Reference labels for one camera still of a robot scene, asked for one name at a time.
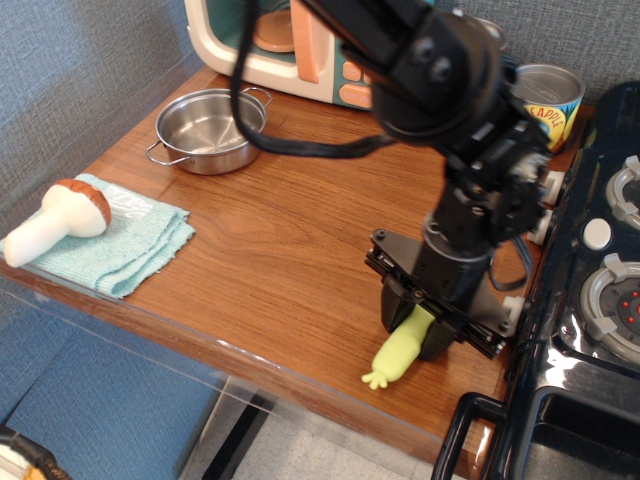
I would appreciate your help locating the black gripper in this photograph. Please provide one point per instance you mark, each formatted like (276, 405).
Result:
(451, 285)

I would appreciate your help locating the yellow handled metal spoon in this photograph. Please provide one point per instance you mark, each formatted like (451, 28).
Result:
(400, 350)

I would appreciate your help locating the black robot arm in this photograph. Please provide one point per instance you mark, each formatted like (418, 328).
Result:
(440, 80)

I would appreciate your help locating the stainless steel pot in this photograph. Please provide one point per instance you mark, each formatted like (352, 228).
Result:
(198, 134)

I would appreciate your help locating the black toy stove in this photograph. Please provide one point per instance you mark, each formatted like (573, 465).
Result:
(571, 408)

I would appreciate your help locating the pineapple slices can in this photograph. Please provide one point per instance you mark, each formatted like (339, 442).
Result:
(552, 95)

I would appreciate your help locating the teal toy microwave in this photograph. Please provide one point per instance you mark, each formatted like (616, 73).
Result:
(316, 69)

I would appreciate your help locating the orange microwave plate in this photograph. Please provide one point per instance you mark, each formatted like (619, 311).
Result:
(274, 32)

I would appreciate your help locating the light teal folded cloth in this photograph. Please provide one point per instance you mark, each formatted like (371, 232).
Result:
(144, 235)

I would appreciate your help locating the plush mushroom toy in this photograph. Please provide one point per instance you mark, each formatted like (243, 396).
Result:
(70, 207)

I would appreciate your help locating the orange black object corner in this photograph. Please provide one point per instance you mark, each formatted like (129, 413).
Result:
(23, 458)

